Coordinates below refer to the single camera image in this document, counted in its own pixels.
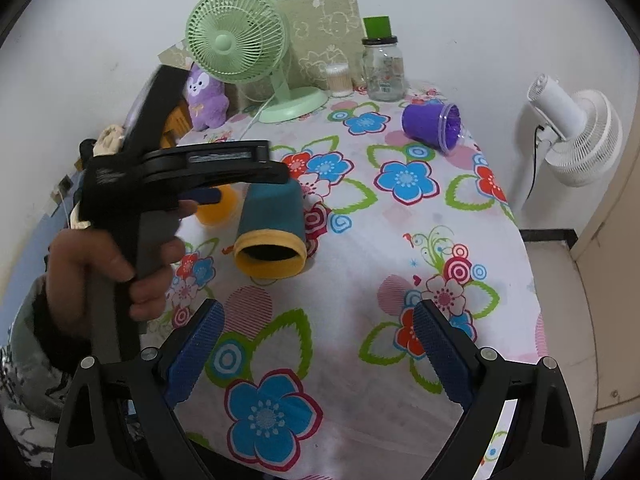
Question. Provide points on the floral tablecloth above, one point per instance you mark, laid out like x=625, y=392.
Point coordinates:
x=321, y=376

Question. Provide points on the wooden chair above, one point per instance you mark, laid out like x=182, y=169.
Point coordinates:
x=177, y=125

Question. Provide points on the green patterned board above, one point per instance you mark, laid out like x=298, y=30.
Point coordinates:
x=322, y=33

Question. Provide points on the cotton swab container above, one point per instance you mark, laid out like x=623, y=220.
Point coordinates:
x=338, y=80

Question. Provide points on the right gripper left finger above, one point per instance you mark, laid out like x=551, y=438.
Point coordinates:
x=119, y=419

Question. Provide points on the patterned sleeve forearm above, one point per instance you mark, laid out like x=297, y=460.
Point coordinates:
x=38, y=364

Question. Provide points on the green desk fan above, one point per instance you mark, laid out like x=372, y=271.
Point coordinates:
x=243, y=41

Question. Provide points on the purple plush bunny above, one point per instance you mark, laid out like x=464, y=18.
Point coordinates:
x=207, y=100

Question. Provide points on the blue checkered bedding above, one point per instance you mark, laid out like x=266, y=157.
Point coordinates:
x=30, y=262

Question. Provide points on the purple plastic cup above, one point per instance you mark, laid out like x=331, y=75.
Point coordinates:
x=437, y=125

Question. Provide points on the teal cup with yellow rim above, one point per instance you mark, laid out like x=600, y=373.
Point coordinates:
x=271, y=241

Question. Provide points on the orange plastic cup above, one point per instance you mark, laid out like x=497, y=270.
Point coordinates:
x=215, y=205

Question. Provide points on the glass jar green lid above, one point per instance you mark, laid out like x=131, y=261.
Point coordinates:
x=382, y=61

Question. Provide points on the beige door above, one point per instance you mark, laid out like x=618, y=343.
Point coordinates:
x=607, y=257

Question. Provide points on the person's left hand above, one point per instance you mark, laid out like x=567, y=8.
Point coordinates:
x=74, y=254

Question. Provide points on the white standing fan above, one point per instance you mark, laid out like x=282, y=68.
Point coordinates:
x=583, y=135

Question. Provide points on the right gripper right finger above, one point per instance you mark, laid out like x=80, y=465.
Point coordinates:
x=543, y=439

